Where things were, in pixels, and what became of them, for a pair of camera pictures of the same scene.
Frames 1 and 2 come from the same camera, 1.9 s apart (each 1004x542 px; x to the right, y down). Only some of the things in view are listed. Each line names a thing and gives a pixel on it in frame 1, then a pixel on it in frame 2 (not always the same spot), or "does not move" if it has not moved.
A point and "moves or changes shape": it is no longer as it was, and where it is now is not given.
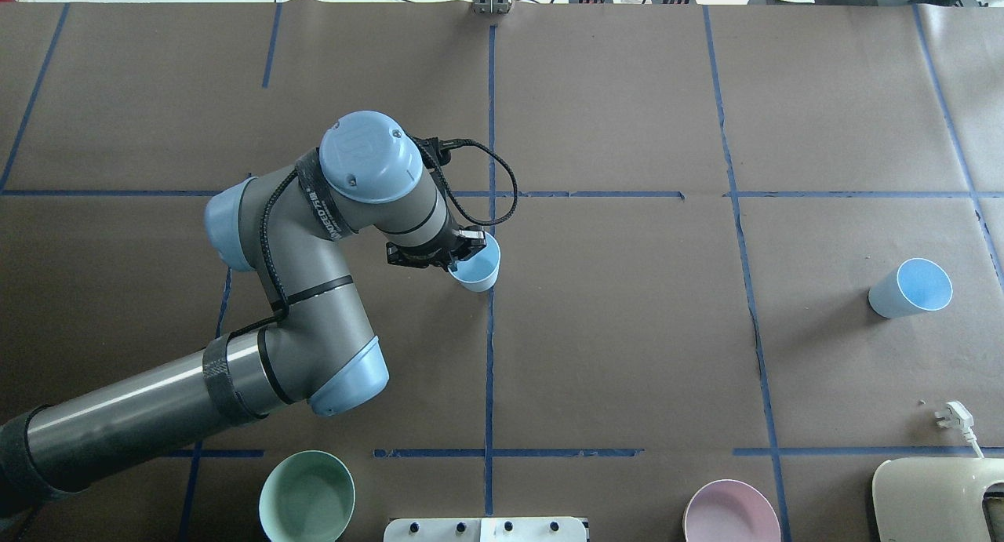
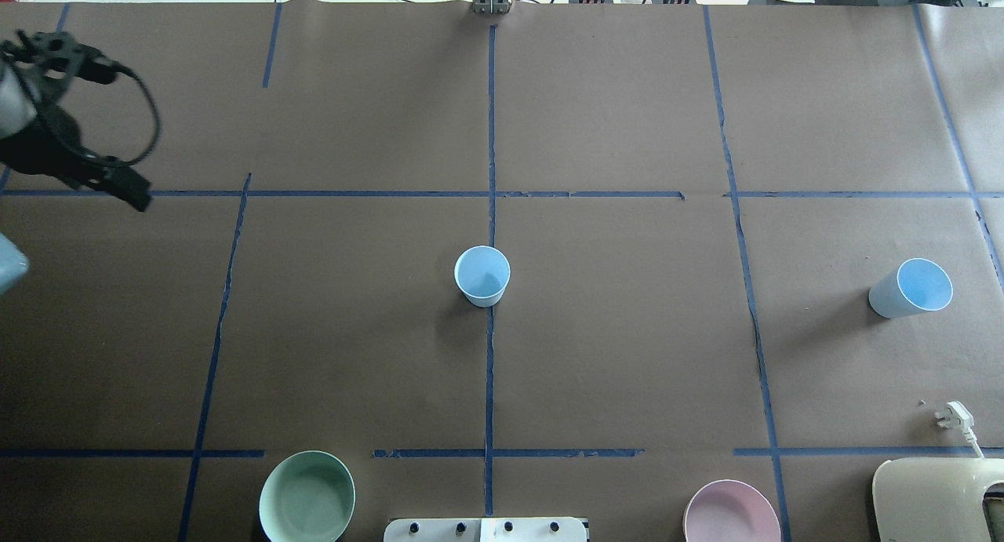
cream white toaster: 933,499 does not move
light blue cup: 918,285 does not move
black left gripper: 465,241 to 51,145
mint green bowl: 307,496 does not move
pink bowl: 731,511 does not move
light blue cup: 479,272 moves or changes shape
